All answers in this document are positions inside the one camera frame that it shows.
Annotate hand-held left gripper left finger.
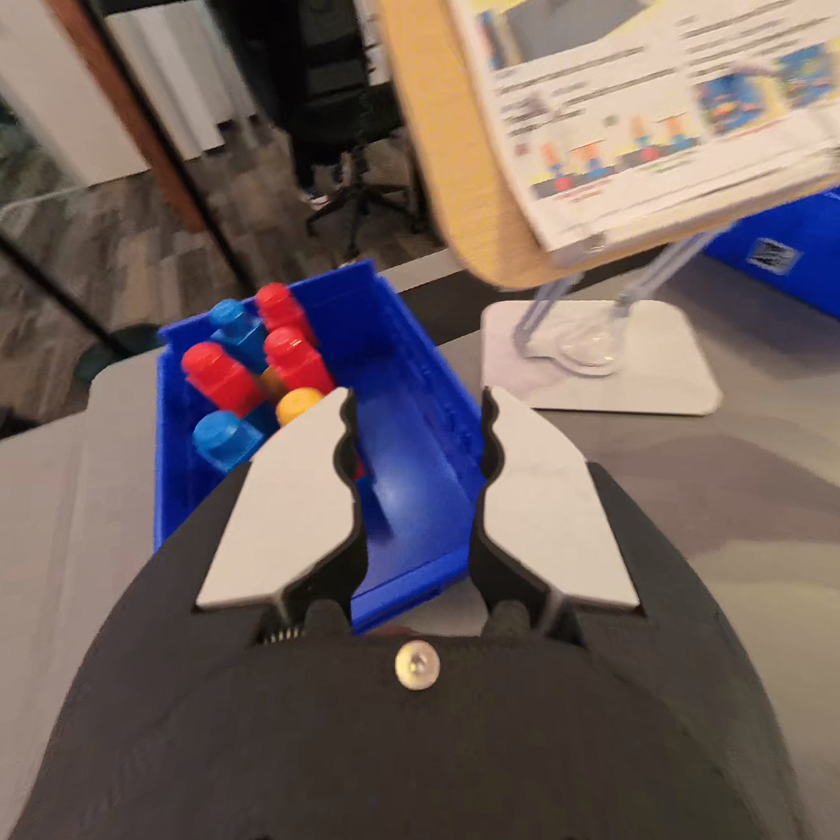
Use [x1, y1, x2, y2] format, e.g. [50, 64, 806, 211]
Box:
[194, 386, 368, 626]

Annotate blue-topped block tower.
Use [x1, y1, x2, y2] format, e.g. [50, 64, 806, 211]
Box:
[210, 298, 270, 368]
[192, 410, 266, 473]

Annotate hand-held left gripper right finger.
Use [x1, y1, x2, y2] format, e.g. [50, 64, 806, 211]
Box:
[468, 385, 642, 636]

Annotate wooden post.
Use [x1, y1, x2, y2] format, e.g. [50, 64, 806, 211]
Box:
[46, 0, 207, 234]

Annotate grey desk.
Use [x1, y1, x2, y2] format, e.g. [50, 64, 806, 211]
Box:
[0, 246, 840, 840]

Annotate instruction sheet on stand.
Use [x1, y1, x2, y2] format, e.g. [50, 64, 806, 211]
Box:
[377, 0, 840, 417]

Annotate red-topped block tower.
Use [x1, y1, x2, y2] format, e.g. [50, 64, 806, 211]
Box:
[181, 341, 270, 417]
[255, 282, 316, 345]

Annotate blue plastic bin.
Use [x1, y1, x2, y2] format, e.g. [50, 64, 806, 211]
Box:
[153, 259, 487, 636]

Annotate black stanchion round base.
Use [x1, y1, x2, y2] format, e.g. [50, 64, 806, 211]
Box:
[0, 233, 161, 388]

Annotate blue bin of blocks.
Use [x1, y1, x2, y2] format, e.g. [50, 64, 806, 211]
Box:
[702, 187, 840, 322]

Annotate black office chair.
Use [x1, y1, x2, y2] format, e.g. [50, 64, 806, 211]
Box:
[289, 0, 427, 260]

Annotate red block tower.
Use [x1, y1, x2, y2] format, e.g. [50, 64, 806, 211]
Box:
[262, 326, 336, 395]

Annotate printed instruction sheet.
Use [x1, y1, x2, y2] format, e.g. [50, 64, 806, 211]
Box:
[449, 0, 840, 253]

